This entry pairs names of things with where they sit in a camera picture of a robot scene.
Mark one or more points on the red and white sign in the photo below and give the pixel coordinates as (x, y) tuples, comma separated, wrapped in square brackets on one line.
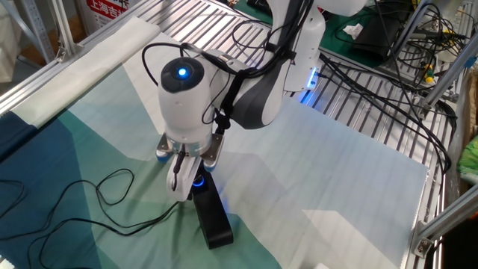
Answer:
[(106, 9)]

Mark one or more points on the green plastic bag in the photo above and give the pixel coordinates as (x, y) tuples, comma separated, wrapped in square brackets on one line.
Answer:
[(468, 160)]

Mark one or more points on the black soundbar speaker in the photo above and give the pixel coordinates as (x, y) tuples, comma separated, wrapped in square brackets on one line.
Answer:
[(214, 220)]

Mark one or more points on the black flat device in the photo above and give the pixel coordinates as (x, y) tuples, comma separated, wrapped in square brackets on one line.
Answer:
[(377, 37)]

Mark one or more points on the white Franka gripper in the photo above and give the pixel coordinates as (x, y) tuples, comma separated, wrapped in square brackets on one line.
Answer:
[(183, 179)]

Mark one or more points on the aluminium table edge rail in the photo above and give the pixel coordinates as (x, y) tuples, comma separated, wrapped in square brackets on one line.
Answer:
[(37, 80)]

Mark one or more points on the green cutting mat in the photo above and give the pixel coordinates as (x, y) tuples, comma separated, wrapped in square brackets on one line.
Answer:
[(330, 41)]

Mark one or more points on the teal and white tablecloth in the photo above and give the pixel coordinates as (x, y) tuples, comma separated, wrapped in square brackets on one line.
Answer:
[(317, 168)]

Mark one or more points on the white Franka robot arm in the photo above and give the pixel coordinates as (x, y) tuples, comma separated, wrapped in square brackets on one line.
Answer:
[(261, 93)]

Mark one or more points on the aluminium frame post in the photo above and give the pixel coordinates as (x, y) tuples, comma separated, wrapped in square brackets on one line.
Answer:
[(63, 26), (448, 71), (448, 218)]

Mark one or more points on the perforated steel upright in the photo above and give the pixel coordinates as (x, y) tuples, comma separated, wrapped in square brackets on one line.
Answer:
[(37, 26)]

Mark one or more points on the crumpled white paper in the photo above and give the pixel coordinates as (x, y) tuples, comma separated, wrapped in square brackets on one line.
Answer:
[(353, 30)]

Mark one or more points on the silver wrist camera blue caps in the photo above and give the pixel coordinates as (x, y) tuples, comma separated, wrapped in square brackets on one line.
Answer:
[(213, 149)]

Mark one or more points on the blue-lit speaker volume knob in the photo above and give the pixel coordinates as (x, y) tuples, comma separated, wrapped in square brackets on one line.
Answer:
[(198, 183)]

